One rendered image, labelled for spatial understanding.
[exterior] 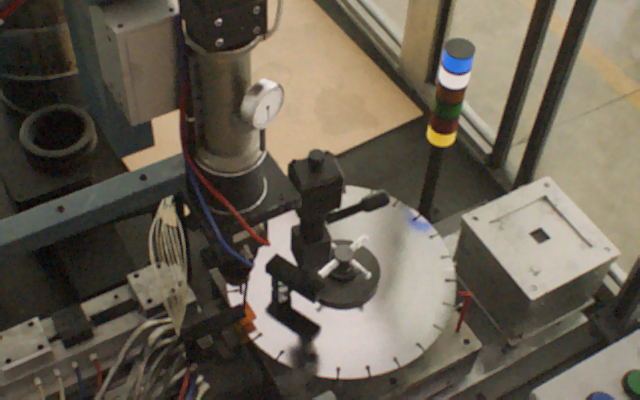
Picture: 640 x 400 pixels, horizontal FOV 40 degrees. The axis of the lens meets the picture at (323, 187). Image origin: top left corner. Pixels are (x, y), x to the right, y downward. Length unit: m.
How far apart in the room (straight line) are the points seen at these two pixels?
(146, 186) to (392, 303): 0.38
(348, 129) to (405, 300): 0.55
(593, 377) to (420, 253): 0.30
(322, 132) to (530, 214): 0.47
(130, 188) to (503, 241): 0.58
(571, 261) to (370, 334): 0.36
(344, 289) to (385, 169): 0.47
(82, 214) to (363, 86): 0.76
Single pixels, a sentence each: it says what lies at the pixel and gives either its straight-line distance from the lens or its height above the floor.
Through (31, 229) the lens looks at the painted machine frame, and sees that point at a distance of 1.24.
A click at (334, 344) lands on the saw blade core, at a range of 1.22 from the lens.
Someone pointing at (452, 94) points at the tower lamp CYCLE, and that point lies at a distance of 1.34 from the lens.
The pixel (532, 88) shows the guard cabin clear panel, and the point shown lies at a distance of 1.53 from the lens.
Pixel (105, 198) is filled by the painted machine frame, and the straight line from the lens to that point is 1.25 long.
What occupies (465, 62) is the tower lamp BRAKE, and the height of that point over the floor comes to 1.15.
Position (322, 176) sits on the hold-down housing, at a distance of 0.99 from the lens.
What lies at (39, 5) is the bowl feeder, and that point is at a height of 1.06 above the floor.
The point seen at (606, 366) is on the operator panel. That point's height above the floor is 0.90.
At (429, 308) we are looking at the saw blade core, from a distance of 1.26.
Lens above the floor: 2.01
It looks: 51 degrees down
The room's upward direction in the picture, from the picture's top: 4 degrees clockwise
